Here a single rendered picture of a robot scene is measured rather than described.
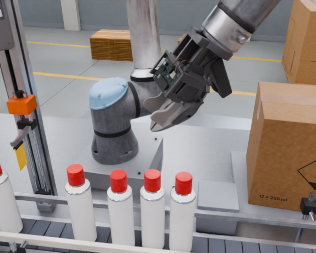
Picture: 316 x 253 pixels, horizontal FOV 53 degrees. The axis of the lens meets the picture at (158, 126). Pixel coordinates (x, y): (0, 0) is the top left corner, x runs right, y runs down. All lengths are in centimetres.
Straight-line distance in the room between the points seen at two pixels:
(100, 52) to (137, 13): 389
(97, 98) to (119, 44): 378
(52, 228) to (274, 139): 58
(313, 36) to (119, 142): 300
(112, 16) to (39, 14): 153
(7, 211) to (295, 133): 68
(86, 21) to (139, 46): 568
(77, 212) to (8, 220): 18
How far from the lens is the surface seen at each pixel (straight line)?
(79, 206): 70
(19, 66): 75
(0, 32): 72
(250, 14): 52
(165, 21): 607
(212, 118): 137
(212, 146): 119
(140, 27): 93
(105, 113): 91
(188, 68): 54
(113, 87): 92
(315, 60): 380
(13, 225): 83
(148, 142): 107
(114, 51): 472
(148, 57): 94
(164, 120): 60
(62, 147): 121
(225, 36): 53
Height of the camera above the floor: 148
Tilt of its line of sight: 30 degrees down
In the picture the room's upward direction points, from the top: straight up
